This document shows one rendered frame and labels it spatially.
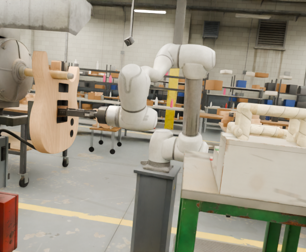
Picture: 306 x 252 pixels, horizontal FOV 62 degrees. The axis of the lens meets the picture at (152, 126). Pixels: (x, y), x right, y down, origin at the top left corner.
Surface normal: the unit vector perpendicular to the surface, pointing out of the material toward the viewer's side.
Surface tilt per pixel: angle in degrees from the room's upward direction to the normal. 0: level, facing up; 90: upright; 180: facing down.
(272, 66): 90
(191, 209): 91
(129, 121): 120
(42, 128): 88
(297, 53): 90
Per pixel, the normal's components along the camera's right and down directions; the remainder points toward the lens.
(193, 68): -0.27, 0.52
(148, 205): -0.26, 0.10
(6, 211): 0.99, 0.11
